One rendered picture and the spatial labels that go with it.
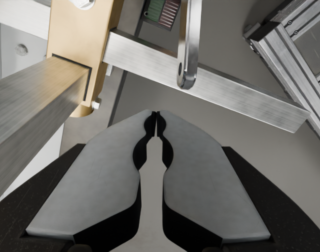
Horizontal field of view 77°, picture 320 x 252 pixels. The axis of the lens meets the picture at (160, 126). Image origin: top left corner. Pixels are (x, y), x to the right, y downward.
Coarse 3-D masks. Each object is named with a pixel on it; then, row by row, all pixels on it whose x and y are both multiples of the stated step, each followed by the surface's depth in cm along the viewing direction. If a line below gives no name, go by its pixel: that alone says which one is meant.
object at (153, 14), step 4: (152, 0) 27; (156, 0) 27; (160, 0) 27; (152, 4) 28; (156, 4) 28; (160, 4) 28; (148, 8) 28; (152, 8) 28; (156, 8) 28; (160, 8) 28; (148, 12) 28; (152, 12) 28; (156, 12) 28; (148, 16) 28; (152, 16) 28; (156, 16) 28; (152, 20) 29; (156, 20) 29
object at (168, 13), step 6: (168, 0) 27; (174, 0) 27; (168, 6) 28; (174, 6) 28; (162, 12) 28; (168, 12) 28; (174, 12) 28; (162, 18) 28; (168, 18) 28; (162, 24) 29; (168, 24) 29
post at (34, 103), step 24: (24, 72) 14; (48, 72) 16; (72, 72) 17; (0, 96) 11; (24, 96) 12; (48, 96) 13; (72, 96) 17; (0, 120) 10; (24, 120) 10; (48, 120) 13; (0, 144) 9; (24, 144) 11; (0, 168) 9; (0, 192) 10
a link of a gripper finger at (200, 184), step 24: (168, 120) 10; (168, 144) 9; (192, 144) 8; (216, 144) 8; (168, 168) 7; (192, 168) 7; (216, 168) 7; (168, 192) 6; (192, 192) 6; (216, 192) 6; (240, 192) 6; (168, 216) 6; (192, 216) 6; (216, 216) 6; (240, 216) 6; (192, 240) 6; (216, 240) 5; (240, 240) 5
